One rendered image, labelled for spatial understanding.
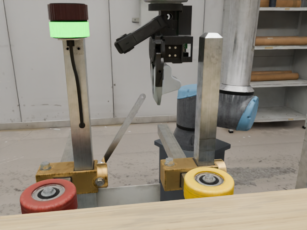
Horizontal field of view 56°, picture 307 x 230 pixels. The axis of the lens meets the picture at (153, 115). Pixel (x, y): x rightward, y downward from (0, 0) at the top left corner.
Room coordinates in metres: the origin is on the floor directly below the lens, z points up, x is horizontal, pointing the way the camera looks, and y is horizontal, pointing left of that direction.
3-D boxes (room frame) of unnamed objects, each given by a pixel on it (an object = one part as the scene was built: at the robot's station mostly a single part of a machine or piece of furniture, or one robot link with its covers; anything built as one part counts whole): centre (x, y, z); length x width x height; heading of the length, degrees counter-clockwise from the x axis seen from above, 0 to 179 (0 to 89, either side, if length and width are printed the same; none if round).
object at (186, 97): (1.25, -0.19, 0.79); 0.17 x 0.15 x 0.18; 60
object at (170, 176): (0.56, -0.09, 0.84); 0.13 x 0.06 x 0.05; 99
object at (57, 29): (0.48, 0.13, 1.14); 0.06 x 0.06 x 0.02
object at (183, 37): (0.64, -0.03, 1.12); 0.09 x 0.08 x 0.12; 99
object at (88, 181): (0.52, 0.16, 0.85); 0.13 x 0.06 x 0.05; 99
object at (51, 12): (0.48, 0.13, 1.16); 0.06 x 0.06 x 0.02
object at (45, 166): (0.52, 0.21, 0.88); 0.02 x 0.02 x 0.01
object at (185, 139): (1.26, -0.18, 0.65); 0.19 x 0.19 x 0.10
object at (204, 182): (0.42, -0.09, 0.85); 0.08 x 0.08 x 0.11
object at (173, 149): (0.61, -0.06, 0.83); 0.43 x 0.03 x 0.04; 9
